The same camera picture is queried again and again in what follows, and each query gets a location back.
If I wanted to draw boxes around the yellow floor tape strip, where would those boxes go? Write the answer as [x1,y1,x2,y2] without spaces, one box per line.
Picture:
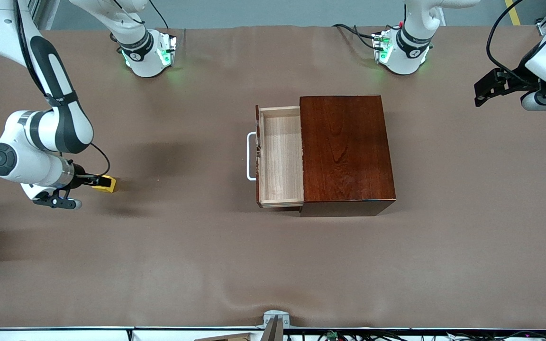
[504,0,523,27]

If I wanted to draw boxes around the dark wooden cabinet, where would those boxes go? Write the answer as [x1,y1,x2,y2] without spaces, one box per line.
[299,95,397,217]

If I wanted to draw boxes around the wooden drawer with white handle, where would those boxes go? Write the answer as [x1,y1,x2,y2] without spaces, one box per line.
[246,105,305,209]

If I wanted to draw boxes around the white table edge rail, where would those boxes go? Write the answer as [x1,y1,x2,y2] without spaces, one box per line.
[0,326,546,341]

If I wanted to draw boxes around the black right arm base cable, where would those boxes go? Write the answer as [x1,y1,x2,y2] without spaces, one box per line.
[147,0,169,30]

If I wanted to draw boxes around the yellow block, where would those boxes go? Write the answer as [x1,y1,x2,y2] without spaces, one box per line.
[91,176,117,193]

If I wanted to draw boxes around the light wooden board piece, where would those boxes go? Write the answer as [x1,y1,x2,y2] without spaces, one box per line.
[193,333,255,341]

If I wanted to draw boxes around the brown table cloth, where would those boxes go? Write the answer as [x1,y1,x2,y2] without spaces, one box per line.
[0,25,546,331]

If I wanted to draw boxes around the grey metal clamp bracket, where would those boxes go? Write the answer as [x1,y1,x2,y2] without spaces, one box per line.
[256,310,291,341]

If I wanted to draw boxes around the black left arm base cables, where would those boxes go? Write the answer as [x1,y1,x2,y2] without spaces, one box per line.
[332,23,387,52]

